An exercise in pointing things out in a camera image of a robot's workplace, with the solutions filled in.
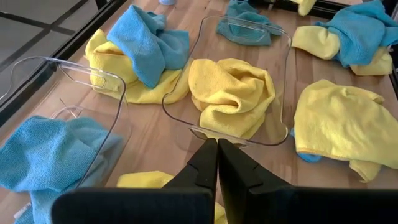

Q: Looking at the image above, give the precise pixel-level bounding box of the clear plastic basket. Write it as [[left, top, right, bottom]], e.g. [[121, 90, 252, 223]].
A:
[[161, 14, 293, 147]]

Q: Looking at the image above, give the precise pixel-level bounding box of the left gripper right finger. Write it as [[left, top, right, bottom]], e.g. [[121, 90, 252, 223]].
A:
[[218, 138, 398, 224]]

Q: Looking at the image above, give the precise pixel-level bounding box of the yellow microfiber towel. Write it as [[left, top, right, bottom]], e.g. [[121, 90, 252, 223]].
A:
[[116, 170, 229, 224], [290, 0, 317, 16], [84, 28, 193, 105], [188, 58, 276, 141], [293, 79, 398, 184], [291, 25, 393, 77]]

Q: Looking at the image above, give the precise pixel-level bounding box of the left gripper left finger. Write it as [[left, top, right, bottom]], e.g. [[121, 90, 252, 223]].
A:
[[51, 138, 218, 224]]

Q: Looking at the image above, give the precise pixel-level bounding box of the teal cloth behind bin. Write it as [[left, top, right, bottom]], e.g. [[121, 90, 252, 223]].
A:
[[0, 55, 132, 200]]

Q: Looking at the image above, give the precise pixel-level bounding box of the blue microfiber towel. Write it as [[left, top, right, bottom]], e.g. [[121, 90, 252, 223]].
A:
[[216, 0, 284, 47], [314, 0, 398, 68], [0, 115, 125, 224], [106, 4, 190, 90], [290, 127, 323, 163]]

